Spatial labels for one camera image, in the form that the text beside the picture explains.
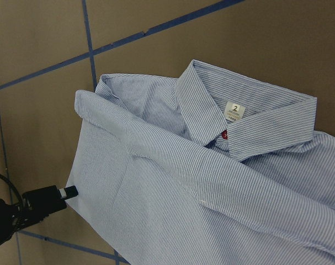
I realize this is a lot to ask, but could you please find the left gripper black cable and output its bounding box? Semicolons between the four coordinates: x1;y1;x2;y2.
0;168;27;210

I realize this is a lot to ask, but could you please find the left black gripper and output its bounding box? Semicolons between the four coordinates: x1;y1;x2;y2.
0;185;78;245

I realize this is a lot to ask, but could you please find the blue striped button-up shirt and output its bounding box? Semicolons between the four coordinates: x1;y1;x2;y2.
68;60;335;264

